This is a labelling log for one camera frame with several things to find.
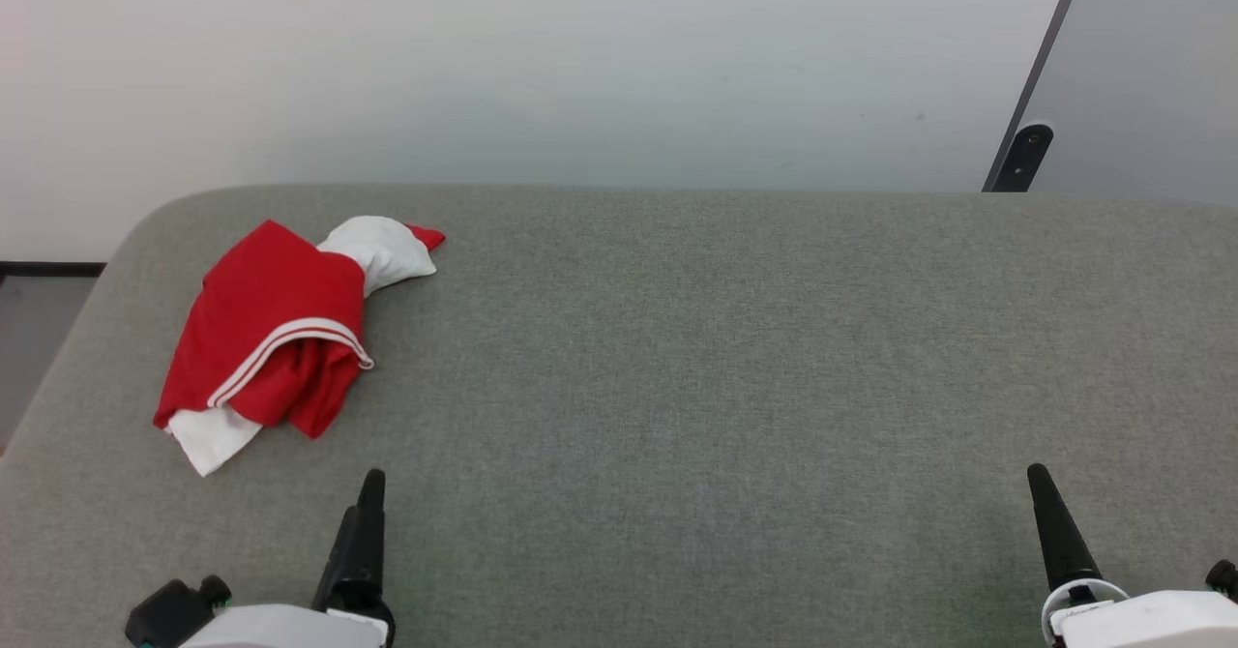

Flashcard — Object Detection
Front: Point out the black door bracket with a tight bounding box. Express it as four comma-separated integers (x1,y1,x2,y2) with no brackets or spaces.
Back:
990,123,1054,193

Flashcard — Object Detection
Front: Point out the red and white garment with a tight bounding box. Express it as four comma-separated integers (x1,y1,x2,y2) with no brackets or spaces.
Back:
153,215,447,478

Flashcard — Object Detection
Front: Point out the dark baseboard strip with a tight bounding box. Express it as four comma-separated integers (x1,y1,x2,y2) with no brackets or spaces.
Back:
0,261,106,279

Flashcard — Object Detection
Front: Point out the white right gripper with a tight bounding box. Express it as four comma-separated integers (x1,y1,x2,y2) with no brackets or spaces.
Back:
1026,463,1238,648

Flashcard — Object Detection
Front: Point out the grey door panel dark edge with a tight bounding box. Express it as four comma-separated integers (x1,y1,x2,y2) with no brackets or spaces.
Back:
982,0,1238,207

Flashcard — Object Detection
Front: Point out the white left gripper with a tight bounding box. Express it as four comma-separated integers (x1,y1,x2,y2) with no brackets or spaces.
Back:
179,468,397,648

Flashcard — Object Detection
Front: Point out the grey fabric sofa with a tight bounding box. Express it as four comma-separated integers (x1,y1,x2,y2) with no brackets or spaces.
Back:
0,184,1238,648

